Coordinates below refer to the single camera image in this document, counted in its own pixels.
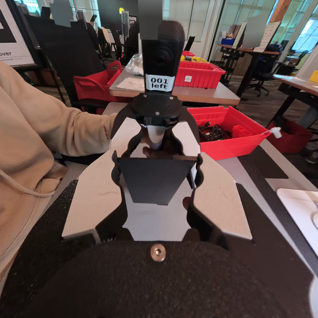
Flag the grey desk with wooden edge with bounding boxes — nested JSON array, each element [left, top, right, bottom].
[[109, 69, 240, 105]]

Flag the black high-back chair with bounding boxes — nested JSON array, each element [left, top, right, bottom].
[[24, 14, 105, 110]]

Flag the long yellow plastic bin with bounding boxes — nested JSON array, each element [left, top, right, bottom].
[[180, 55, 210, 64]]

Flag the red plastic crate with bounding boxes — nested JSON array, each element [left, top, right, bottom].
[[266, 120, 314, 154]]

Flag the black office chair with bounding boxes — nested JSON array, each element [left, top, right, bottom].
[[248, 53, 279, 98]]

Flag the black plate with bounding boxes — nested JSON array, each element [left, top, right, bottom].
[[117, 155, 198, 206]]

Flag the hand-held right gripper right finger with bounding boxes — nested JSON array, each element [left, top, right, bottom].
[[187, 152, 253, 242]]

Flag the black framed marker sign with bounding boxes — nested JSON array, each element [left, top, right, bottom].
[[0, 0, 36, 67]]

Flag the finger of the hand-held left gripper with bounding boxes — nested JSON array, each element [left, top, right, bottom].
[[171, 121, 201, 157], [109, 117, 144, 159]]

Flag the person in beige hoodie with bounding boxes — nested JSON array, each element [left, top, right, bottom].
[[0, 61, 85, 281]]

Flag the clear plastic bag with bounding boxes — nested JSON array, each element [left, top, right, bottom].
[[125, 53, 145, 75]]

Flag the red plastic bin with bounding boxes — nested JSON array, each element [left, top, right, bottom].
[[174, 60, 227, 89], [186, 106, 272, 161]]

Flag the person's left forearm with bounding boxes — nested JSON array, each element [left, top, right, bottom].
[[53, 109, 118, 157]]

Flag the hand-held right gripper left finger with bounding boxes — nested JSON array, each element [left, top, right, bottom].
[[62, 150, 128, 244]]

